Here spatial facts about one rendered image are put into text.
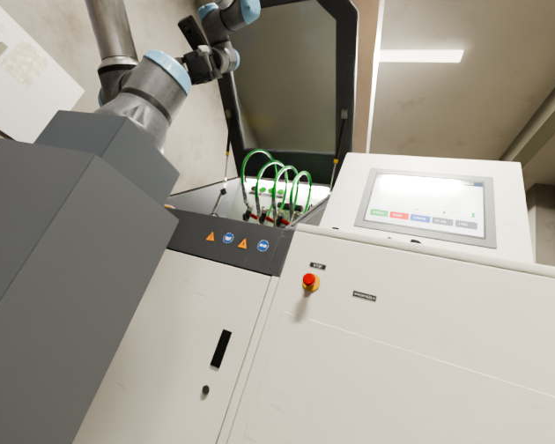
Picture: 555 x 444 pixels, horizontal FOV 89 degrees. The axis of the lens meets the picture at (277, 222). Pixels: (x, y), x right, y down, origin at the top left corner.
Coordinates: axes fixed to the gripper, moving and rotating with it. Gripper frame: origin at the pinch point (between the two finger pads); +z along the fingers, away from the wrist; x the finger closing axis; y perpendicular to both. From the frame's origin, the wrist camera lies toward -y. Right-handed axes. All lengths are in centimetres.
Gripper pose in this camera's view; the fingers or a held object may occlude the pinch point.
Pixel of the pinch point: (174, 55)
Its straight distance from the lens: 88.1
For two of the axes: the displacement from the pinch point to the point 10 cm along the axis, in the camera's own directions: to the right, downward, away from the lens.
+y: 2.7, 8.5, 4.5
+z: -2.6, 5.2, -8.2
